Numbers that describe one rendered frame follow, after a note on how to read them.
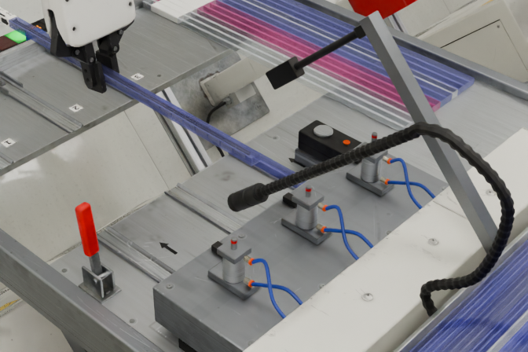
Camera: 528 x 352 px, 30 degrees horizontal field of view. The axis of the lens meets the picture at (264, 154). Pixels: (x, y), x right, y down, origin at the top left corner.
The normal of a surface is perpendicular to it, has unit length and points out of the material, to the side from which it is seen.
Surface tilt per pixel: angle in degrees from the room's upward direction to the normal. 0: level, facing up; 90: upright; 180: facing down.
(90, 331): 90
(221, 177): 47
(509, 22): 90
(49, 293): 90
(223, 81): 90
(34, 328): 0
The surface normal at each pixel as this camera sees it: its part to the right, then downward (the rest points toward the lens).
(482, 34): -0.67, 0.43
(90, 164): 0.55, -0.25
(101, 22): 0.73, 0.25
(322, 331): 0.01, -0.81
